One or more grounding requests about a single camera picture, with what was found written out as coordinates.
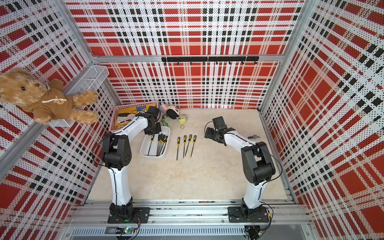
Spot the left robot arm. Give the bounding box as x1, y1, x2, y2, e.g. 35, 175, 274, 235
101, 106, 161, 220

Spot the yellow black file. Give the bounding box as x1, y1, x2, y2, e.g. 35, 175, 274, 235
176, 137, 181, 161
183, 135, 187, 158
147, 135, 155, 156
184, 134, 192, 157
190, 135, 197, 158

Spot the white plastic storage box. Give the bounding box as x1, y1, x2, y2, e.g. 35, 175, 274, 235
140, 126, 171, 160

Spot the green carabiner clip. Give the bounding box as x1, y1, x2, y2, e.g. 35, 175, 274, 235
161, 115, 169, 127

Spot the yellow round keychain toy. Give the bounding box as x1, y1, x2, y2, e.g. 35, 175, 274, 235
178, 114, 187, 129

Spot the brown teddy bear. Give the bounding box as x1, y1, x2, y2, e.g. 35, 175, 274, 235
1, 68, 99, 125

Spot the small dark metal part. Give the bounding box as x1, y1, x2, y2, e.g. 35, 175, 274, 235
248, 135, 260, 140

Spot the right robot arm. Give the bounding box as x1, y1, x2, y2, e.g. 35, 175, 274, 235
205, 117, 276, 220

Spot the pink plastic basket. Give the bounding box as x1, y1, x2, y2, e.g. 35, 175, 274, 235
109, 101, 159, 133

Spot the pink black plush toy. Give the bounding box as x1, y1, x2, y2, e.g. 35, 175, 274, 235
160, 104, 180, 120

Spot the yellow printed folded cloth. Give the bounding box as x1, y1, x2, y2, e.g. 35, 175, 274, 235
115, 103, 157, 129

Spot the green circuit board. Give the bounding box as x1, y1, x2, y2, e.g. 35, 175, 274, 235
116, 227, 137, 235

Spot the aluminium mounting rail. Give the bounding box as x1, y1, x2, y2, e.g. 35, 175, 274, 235
60, 200, 316, 240

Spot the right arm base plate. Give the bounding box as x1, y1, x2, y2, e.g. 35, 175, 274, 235
228, 205, 269, 223

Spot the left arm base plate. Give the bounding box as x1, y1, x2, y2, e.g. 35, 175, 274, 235
108, 208, 151, 224

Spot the black wall hook rail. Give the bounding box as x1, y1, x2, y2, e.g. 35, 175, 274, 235
161, 56, 260, 64

